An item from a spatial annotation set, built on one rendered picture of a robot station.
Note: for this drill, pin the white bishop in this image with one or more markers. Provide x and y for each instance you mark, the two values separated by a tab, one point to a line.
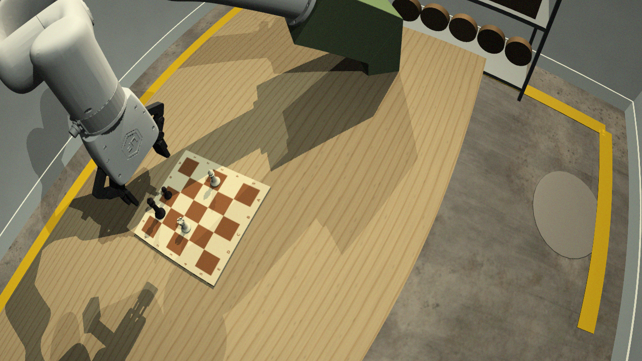
215	181

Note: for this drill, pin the brown and cream chessboard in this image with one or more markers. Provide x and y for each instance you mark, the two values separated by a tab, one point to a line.
219	216

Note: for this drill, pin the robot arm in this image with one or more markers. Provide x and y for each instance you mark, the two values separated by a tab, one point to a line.
60	48

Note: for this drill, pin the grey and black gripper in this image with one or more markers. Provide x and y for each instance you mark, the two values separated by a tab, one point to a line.
127	141

